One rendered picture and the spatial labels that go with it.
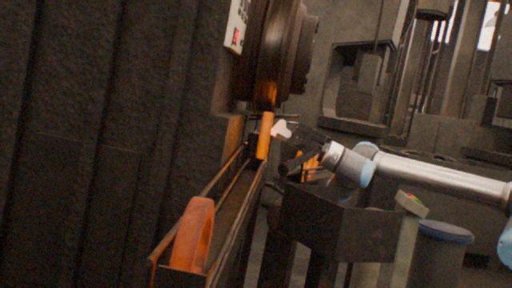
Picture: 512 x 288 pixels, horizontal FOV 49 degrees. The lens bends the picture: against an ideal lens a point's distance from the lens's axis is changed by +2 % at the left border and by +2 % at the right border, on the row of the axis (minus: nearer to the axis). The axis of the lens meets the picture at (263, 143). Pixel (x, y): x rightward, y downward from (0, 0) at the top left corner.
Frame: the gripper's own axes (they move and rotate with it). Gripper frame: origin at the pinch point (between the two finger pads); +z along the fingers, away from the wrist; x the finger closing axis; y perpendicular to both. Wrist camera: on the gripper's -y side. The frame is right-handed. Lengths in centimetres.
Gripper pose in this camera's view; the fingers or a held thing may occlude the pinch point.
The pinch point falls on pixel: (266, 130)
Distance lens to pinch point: 177.6
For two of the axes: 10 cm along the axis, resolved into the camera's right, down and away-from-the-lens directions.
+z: -8.9, -4.6, 0.3
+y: 4.6, -8.9, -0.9
